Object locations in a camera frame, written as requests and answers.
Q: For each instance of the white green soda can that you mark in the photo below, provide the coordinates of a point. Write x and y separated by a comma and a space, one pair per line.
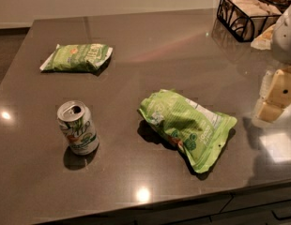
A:
75, 122

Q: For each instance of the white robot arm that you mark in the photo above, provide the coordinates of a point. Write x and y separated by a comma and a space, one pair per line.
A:
281, 41

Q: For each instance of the dark drawer handle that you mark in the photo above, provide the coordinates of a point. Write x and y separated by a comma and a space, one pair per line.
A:
282, 214

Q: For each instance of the green rice chip bag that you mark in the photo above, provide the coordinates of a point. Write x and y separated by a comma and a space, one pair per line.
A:
77, 58

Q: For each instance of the white paper packet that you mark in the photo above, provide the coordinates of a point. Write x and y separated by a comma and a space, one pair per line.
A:
263, 41

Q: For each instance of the light green snack bag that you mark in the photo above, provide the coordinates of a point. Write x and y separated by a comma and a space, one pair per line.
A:
195, 131

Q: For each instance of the black wire basket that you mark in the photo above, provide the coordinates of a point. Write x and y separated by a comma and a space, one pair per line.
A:
247, 19

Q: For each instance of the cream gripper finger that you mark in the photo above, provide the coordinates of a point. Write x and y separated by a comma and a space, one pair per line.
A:
275, 94

